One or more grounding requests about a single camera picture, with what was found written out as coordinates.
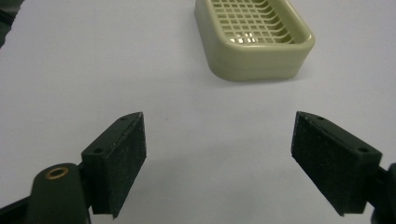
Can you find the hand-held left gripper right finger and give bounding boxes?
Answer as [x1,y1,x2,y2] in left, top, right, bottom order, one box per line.
[290,110,383,217]

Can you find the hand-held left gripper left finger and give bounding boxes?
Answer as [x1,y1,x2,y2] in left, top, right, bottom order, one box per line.
[80,111,148,219]

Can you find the pale green soap dish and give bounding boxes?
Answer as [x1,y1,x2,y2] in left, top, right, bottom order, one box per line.
[194,0,316,83]

